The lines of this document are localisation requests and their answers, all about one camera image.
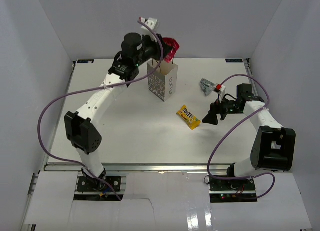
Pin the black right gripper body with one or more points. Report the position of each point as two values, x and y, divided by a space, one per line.
228 108

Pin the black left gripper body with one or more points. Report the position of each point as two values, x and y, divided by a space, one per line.
151 50

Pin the yellow M&M's packet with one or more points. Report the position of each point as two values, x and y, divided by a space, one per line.
191 120

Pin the red candy packet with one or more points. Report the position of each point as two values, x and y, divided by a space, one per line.
171 48

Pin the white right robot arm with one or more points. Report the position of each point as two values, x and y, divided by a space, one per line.
274 145

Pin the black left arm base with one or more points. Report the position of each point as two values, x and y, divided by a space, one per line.
85 185

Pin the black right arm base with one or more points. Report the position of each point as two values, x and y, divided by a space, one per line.
231 191

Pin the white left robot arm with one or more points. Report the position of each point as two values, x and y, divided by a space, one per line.
81 126

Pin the grey paper coffee bag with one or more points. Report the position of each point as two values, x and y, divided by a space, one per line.
162 83

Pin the silver crumpled wrapper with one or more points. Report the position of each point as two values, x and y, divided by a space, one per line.
207 86

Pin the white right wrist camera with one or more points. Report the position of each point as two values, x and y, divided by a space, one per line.
219 89

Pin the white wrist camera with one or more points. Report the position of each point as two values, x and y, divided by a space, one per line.
219 89
152 23

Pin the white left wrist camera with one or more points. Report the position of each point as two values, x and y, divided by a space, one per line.
152 23

